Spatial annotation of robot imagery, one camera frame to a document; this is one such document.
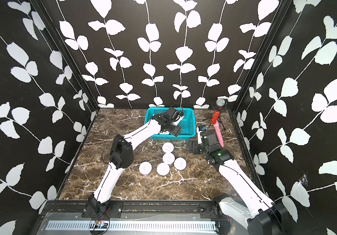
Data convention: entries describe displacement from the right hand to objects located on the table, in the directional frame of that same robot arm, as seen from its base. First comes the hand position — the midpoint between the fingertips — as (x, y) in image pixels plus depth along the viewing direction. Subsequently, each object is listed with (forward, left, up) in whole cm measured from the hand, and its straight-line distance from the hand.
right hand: (193, 140), depth 81 cm
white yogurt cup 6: (-12, +17, -12) cm, 24 cm away
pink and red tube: (+22, -18, -10) cm, 30 cm away
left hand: (+15, +9, -7) cm, 19 cm away
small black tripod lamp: (+21, -18, +7) cm, 29 cm away
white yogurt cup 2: (+2, +15, -12) cm, 19 cm away
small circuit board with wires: (-38, +47, -18) cm, 63 cm away
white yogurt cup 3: (-5, +14, -12) cm, 20 cm away
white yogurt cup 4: (-9, +7, -12) cm, 16 cm away
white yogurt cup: (+12, +17, -10) cm, 23 cm away
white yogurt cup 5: (-12, +27, -11) cm, 32 cm away
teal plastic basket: (+26, +1, -18) cm, 31 cm away
